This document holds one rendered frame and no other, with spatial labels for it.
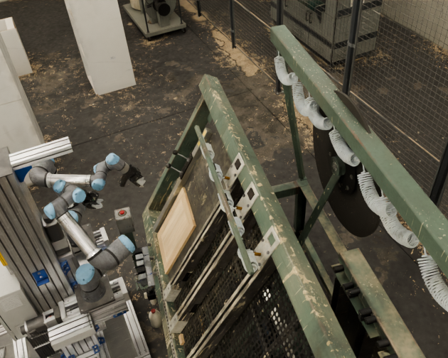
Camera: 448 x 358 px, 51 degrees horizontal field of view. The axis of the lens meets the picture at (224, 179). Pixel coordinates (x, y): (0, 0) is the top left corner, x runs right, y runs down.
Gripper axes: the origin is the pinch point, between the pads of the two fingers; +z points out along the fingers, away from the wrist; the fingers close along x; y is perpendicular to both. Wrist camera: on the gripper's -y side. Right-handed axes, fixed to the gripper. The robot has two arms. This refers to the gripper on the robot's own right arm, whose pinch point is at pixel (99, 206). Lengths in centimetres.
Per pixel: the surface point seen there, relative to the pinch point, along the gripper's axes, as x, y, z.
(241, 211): -23, 95, 2
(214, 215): -13, 68, 22
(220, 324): -73, 70, 21
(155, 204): 31, -18, 77
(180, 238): -10, 22, 55
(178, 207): 14, 18, 56
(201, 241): -23, 53, 31
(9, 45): 366, -332, 124
